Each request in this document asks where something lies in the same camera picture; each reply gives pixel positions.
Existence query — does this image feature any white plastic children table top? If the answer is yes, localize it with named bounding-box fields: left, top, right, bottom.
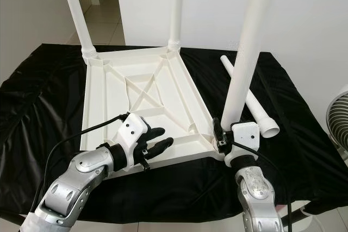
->
left=80, top=46, right=231, bottom=179

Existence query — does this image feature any black table cloth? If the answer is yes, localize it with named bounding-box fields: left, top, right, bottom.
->
left=0, top=43, right=348, bottom=224

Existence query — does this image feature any white standing fan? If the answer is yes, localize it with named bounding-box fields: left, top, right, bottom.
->
left=326, top=84, right=348, bottom=166

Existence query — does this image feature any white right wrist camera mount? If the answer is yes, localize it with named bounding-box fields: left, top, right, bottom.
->
left=225, top=121, right=261, bottom=168

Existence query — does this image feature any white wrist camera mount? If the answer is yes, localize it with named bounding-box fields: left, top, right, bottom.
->
left=225, top=121, right=261, bottom=168
left=112, top=113, right=151, bottom=173

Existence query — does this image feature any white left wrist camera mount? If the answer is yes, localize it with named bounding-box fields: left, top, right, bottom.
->
left=112, top=113, right=151, bottom=173

